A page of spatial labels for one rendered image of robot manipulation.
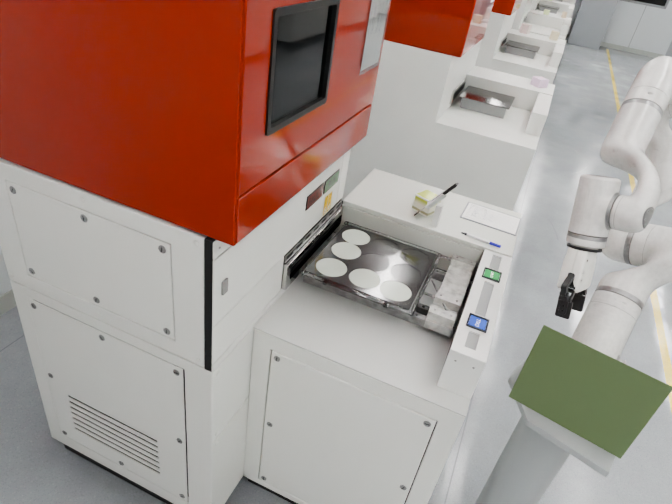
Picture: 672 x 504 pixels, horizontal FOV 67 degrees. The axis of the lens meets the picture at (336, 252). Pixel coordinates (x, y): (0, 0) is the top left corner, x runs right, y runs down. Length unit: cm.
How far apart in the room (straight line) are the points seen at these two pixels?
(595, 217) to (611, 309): 32
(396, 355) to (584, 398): 48
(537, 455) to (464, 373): 38
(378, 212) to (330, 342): 58
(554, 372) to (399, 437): 46
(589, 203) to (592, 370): 40
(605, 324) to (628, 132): 48
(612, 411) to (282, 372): 87
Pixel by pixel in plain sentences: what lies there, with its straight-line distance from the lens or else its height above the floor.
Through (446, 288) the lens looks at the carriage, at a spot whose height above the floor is 88.
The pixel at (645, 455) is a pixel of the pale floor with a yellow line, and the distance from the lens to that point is 286.
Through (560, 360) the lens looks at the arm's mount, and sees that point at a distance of 139.
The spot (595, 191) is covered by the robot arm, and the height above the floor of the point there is 141.
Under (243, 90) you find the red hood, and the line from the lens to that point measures 96.
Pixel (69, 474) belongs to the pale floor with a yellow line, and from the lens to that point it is 226.
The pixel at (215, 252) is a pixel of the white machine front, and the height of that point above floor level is 119.
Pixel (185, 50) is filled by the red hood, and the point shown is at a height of 160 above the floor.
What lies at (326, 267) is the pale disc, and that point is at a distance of 162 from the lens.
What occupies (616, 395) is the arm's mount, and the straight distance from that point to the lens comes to 141.
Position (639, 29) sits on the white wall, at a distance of 1463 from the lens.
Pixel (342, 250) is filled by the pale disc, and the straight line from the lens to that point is 171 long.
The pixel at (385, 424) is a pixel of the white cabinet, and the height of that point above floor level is 67.
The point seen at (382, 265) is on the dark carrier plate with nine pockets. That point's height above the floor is 90.
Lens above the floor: 184
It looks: 34 degrees down
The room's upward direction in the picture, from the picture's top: 10 degrees clockwise
